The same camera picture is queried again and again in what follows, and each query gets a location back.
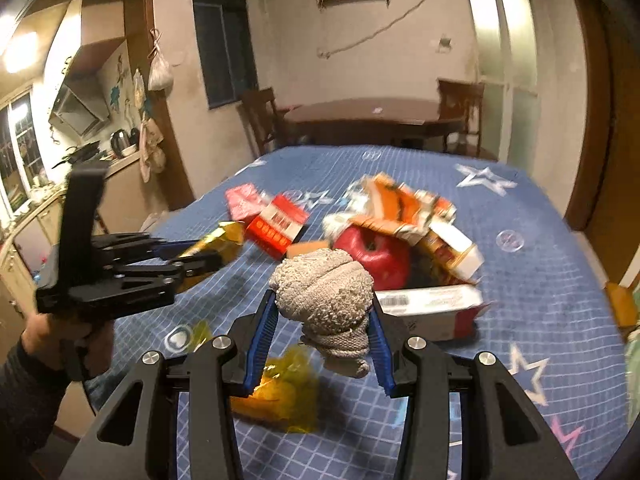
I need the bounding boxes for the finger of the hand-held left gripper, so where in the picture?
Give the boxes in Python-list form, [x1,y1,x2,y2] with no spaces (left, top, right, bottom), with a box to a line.
[92,232,201,261]
[107,252,223,286]

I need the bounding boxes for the kitchen counter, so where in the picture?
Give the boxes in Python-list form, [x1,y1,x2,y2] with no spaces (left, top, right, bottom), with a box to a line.
[0,150,143,311]

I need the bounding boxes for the red apple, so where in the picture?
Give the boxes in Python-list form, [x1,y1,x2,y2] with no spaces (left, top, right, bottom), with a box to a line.
[332,226,413,291]

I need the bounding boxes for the floral wall sticker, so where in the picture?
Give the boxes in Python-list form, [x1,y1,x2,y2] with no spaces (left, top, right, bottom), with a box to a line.
[107,55,156,126]

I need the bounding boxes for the hanging white plastic bag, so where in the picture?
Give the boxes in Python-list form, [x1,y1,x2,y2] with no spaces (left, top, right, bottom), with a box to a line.
[147,27,175,92]

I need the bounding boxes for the ceiling light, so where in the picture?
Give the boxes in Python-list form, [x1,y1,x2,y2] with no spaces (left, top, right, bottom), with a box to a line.
[0,12,41,73]

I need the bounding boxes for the red white cigarette box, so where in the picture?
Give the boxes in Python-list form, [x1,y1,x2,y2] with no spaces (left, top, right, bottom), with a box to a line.
[245,194,311,261]

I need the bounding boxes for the orange white crumpled wrapper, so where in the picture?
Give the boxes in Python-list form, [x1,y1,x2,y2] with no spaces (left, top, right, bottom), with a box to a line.
[322,172,458,246]

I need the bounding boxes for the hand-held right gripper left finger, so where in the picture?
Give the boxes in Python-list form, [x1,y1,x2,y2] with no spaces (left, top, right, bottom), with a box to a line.
[60,292,278,480]

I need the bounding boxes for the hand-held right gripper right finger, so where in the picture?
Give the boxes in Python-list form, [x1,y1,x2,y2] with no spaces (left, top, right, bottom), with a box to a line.
[367,295,581,480]

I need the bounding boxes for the gold foil wrapper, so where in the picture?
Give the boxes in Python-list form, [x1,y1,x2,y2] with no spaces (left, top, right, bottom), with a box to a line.
[172,221,247,293]

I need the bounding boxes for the steel range hood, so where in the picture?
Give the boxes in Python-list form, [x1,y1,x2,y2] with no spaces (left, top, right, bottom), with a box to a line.
[48,80,111,137]

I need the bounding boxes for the open orange white box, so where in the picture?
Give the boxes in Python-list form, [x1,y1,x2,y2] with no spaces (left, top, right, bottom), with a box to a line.
[410,220,486,286]

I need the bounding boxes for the frosted glass door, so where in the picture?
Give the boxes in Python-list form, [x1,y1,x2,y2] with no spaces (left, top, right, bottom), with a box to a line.
[462,0,543,166]

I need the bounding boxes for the small wooden chair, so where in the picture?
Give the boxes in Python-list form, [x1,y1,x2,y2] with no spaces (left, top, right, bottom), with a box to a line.
[605,282,640,328]

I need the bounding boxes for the green trash bag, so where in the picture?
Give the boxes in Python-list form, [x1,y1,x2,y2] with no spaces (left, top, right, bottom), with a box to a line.
[625,330,640,376]

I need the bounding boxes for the wooden dining chair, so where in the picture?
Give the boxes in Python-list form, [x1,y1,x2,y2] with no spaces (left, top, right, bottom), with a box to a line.
[239,87,286,158]
[436,78,498,161]

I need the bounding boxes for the white red cardboard box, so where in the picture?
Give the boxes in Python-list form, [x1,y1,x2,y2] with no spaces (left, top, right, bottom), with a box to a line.
[372,282,493,343]

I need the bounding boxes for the electric kettle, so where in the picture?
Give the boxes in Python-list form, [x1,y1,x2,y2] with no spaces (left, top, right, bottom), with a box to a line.
[109,129,132,158]

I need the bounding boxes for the black wok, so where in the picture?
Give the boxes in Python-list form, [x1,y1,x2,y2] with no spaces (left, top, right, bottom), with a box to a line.
[52,142,103,168]

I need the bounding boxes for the dark window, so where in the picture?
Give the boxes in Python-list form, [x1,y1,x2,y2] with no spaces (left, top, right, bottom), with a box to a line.
[191,0,260,110]

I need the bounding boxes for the grey knit sock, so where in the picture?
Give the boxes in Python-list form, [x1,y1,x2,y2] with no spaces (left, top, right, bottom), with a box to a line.
[269,249,376,380]

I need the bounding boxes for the large yellow cellophane wrapper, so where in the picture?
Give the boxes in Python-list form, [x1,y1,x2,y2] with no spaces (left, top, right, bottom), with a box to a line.
[232,345,321,433]

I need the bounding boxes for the brown wall cabinet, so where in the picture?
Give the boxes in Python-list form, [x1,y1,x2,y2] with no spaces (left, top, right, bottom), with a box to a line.
[67,0,153,81]

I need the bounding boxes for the blue star tablecloth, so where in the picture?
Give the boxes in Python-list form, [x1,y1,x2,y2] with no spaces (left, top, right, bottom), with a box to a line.
[87,144,628,480]

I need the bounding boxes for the small yellow cellophane wrapper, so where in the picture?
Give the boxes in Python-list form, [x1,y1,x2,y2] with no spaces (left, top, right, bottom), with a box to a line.
[187,321,213,356]

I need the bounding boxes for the person's left hand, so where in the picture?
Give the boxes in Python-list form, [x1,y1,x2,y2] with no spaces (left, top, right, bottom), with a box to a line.
[20,310,116,378]

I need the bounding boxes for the wall cable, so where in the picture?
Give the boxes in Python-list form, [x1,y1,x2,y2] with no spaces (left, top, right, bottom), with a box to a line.
[317,0,466,58]

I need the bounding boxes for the kitchen window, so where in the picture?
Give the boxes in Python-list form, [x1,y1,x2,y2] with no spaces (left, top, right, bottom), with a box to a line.
[0,90,46,216]

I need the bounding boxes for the brown wooden door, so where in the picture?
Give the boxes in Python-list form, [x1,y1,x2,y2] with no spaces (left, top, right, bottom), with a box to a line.
[565,0,640,286]

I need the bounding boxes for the hanging kitchen cloths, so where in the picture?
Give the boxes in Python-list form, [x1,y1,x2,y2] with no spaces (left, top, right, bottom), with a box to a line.
[137,115,168,183]

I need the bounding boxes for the person's left forearm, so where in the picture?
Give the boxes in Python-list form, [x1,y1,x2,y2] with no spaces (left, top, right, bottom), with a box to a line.
[0,342,93,461]

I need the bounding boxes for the round wooden table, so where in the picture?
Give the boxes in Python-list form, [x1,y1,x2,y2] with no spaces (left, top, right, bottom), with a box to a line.
[282,97,466,151]

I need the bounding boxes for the small red carton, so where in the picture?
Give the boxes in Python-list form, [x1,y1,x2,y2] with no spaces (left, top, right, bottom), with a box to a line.
[225,184,273,222]

